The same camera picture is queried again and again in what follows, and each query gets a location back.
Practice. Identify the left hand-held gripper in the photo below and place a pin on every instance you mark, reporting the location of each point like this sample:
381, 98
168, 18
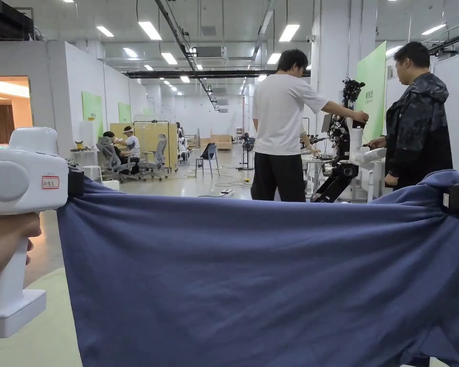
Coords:
19, 179

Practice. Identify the dark blue shirt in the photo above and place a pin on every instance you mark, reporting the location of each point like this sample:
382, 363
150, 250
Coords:
252, 283

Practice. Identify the person's left hand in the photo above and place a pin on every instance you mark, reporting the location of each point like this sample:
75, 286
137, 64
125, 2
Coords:
5, 244

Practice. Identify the group of people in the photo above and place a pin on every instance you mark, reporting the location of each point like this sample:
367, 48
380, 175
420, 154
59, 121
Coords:
124, 151

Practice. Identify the black and white robot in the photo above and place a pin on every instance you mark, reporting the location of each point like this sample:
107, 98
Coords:
346, 153

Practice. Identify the bed with pale green sheet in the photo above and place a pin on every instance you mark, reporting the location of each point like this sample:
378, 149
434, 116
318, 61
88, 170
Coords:
26, 336

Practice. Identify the wooden crate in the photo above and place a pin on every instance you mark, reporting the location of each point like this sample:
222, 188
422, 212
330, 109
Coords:
222, 141

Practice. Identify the white power strip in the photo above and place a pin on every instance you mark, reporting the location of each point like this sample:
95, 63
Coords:
226, 192

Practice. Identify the black standing fan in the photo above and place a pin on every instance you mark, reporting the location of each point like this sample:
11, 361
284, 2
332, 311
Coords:
247, 151

